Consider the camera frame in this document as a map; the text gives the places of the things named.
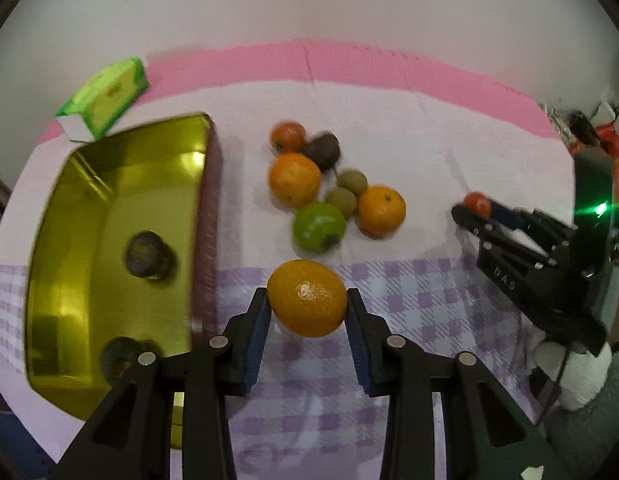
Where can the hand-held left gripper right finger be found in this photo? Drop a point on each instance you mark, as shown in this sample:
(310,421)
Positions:
(358,340)

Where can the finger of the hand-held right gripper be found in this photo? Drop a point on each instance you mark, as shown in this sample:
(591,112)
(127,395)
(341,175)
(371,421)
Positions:
(494,237)
(519,220)

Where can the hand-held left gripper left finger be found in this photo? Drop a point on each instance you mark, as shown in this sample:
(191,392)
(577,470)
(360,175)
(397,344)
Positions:
(259,332)

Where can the red tomato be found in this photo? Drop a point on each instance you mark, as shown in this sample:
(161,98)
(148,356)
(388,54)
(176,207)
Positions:
(477,203)

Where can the orange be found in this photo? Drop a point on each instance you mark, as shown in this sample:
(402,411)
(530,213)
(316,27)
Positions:
(307,298)
(382,211)
(294,179)

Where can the green apple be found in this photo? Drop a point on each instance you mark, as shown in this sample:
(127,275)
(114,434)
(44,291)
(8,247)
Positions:
(317,227)

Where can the kiwi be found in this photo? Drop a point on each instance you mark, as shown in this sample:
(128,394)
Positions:
(352,181)
(341,200)

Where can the gold metal tin tray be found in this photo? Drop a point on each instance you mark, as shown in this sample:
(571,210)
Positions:
(114,240)

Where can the person's right forearm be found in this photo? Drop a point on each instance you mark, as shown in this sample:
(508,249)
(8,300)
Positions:
(579,375)

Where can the red and orange clutter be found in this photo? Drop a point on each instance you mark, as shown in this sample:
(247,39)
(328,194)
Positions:
(609,135)

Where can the dark brown passion fruit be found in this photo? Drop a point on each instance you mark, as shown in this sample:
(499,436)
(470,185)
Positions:
(120,360)
(147,255)
(322,150)

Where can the small orange-red tomato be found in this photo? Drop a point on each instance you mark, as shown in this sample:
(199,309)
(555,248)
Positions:
(288,137)

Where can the pink foam mat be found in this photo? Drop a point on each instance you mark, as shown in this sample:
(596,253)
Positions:
(349,62)

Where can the green tissue box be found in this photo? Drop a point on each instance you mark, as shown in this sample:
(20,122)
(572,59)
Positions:
(106,100)

